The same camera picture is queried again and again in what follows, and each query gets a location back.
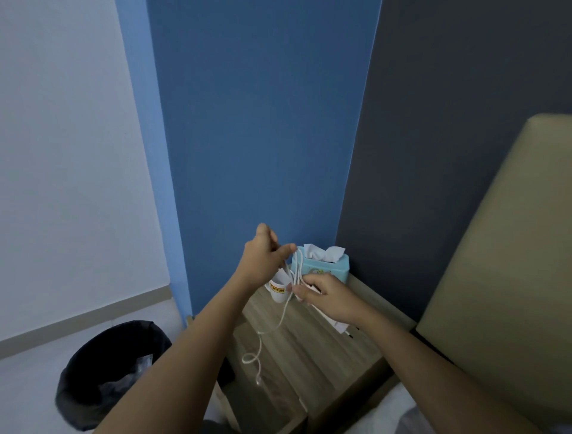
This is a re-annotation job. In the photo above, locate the clear plastic wrapper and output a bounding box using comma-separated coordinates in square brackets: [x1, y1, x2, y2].
[97, 355, 153, 396]

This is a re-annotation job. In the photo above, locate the white charging cable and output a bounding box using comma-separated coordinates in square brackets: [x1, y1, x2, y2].
[241, 248, 323, 386]

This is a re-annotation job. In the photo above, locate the person's right hand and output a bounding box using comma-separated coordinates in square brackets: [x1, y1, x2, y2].
[292, 273, 372, 327]

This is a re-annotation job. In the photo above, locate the person's left forearm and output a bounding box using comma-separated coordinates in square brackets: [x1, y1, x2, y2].
[95, 276, 262, 434]

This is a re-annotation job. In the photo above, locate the light blue tissue pack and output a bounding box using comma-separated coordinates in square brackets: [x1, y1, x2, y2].
[290, 245, 350, 285]

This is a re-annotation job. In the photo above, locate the person's left hand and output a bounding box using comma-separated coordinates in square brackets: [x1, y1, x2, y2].
[234, 223, 298, 292]

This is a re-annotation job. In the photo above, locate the white charger adapter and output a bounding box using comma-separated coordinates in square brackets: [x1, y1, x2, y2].
[309, 304, 358, 336]

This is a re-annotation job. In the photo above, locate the person's right forearm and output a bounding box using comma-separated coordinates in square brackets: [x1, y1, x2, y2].
[357, 308, 545, 434]

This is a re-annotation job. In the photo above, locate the beige padded headboard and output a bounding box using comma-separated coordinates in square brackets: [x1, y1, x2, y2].
[416, 114, 572, 433]

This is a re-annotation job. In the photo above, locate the white tissue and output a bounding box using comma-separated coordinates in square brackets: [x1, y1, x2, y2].
[302, 244, 346, 264]

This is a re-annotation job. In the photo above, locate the white cup with yellow label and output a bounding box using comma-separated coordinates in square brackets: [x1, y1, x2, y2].
[265, 268, 296, 305]

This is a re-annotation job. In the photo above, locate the wooden bedside table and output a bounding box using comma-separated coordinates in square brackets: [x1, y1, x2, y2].
[185, 273, 418, 434]

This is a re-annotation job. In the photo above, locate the white bed sheet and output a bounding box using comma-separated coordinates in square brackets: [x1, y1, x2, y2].
[343, 382, 572, 434]

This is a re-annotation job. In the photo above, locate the black trash bin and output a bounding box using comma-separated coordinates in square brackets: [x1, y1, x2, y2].
[55, 320, 173, 433]

